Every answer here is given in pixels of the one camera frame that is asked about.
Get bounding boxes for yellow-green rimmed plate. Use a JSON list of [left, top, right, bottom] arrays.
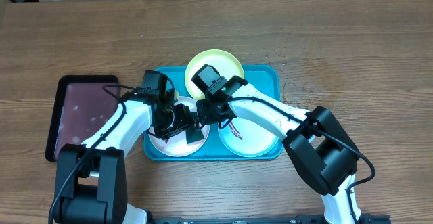
[[185, 49, 244, 100]]

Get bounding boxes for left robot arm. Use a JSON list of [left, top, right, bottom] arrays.
[[48, 92, 194, 223]]

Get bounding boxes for teal plastic serving tray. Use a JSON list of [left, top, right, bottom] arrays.
[[143, 65, 283, 161]]

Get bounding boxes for white plate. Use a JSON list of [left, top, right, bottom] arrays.
[[147, 95, 210, 158]]

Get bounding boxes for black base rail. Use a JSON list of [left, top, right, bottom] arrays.
[[148, 213, 392, 224]]

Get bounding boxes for light blue rimmed plate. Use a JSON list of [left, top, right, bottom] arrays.
[[218, 118, 278, 158]]

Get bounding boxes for black tray with red water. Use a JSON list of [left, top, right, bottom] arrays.
[[45, 75, 120, 162]]

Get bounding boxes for green and pink sponge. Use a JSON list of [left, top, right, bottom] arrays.
[[185, 112, 204, 145]]

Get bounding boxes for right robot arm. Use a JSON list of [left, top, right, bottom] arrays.
[[192, 75, 361, 223]]

